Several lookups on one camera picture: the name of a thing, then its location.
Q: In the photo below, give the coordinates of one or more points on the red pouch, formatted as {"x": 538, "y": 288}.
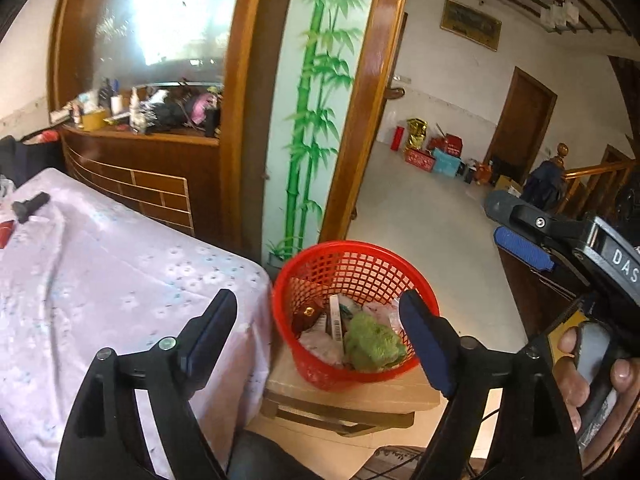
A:
{"x": 5, "y": 234}

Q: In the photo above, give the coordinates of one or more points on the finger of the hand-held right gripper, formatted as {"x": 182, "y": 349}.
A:
{"x": 525, "y": 250}
{"x": 505, "y": 205}

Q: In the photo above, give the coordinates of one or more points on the wooden sideboard cabinet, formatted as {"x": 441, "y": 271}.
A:
{"x": 150, "y": 170}

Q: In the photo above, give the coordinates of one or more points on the person's right hand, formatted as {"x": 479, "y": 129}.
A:
{"x": 570, "y": 380}

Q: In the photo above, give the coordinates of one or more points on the etched mirror panel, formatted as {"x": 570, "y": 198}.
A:
{"x": 170, "y": 15}

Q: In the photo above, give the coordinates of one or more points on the ceiling lamp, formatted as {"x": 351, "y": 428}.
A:
{"x": 560, "y": 16}

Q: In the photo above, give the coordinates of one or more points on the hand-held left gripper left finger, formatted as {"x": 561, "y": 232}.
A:
{"x": 215, "y": 330}

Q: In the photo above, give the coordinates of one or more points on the wooden stair railing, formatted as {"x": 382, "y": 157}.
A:
{"x": 595, "y": 180}

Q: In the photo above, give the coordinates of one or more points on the red gift box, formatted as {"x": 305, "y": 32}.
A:
{"x": 450, "y": 142}

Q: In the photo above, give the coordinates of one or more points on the white medicine box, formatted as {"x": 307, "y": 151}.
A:
{"x": 336, "y": 325}

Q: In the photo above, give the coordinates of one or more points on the wooden stool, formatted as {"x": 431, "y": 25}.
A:
{"x": 350, "y": 400}

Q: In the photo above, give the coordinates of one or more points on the bamboo print glass panel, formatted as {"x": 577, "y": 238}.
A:
{"x": 320, "y": 110}

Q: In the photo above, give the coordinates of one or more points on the clear plastic bag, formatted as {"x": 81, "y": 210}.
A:
{"x": 380, "y": 316}

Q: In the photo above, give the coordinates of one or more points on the brown wooden door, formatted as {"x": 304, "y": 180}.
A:
{"x": 525, "y": 125}

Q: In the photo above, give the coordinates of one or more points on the white jar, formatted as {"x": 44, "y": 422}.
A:
{"x": 117, "y": 105}

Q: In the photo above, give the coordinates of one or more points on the red plastic basket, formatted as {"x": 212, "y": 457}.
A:
{"x": 320, "y": 270}

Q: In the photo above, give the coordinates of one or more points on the person's dark trousers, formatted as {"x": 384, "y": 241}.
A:
{"x": 270, "y": 460}

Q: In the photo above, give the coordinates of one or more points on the small framed picture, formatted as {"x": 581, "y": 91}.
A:
{"x": 470, "y": 24}

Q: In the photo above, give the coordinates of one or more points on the dark jacket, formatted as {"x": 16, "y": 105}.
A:
{"x": 545, "y": 185}

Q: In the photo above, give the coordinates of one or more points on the black sock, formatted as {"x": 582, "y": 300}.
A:
{"x": 30, "y": 207}

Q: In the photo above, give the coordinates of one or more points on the pink cloth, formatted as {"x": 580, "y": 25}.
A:
{"x": 202, "y": 107}

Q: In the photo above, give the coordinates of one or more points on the purple floral tablecloth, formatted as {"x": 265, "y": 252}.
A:
{"x": 100, "y": 280}

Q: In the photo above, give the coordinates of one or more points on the red wrapper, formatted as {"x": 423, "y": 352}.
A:
{"x": 307, "y": 321}

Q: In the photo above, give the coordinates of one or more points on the dark bag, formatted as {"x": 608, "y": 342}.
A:
{"x": 25, "y": 160}

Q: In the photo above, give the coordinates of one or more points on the gold foil bag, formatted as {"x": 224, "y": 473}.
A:
{"x": 416, "y": 134}

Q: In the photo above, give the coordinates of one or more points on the green towel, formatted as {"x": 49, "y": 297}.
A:
{"x": 372, "y": 342}

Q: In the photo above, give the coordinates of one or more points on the teal box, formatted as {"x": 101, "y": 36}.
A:
{"x": 446, "y": 164}

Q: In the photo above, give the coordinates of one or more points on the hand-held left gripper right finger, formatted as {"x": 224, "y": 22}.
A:
{"x": 425, "y": 345}

